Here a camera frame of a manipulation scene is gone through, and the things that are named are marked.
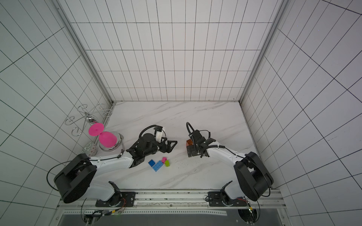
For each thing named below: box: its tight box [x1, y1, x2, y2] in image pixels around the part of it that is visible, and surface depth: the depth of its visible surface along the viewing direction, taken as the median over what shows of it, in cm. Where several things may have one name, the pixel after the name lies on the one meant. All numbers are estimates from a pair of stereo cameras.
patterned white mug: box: [82, 142, 98, 158], surface depth 92 cm
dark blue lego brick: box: [148, 159, 156, 168], surface depth 86 cm
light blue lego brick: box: [152, 160, 164, 172], surface depth 85 cm
